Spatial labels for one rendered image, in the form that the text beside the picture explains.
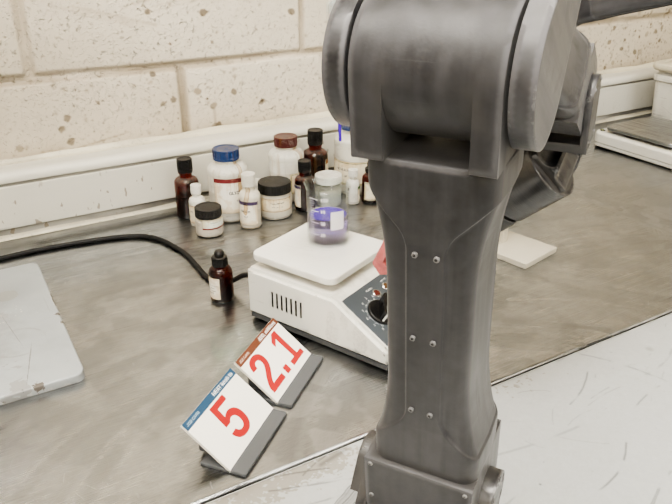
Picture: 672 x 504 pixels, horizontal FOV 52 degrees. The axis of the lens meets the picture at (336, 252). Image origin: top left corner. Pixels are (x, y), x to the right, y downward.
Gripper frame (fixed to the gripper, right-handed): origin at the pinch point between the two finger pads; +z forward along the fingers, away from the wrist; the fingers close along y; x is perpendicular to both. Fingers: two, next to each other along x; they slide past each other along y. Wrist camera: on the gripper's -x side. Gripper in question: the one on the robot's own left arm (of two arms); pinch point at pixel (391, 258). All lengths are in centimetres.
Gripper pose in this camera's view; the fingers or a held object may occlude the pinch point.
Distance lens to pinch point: 69.0
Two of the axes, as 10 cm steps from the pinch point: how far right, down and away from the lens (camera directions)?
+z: -6.0, 4.0, 6.9
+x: 5.3, 8.5, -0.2
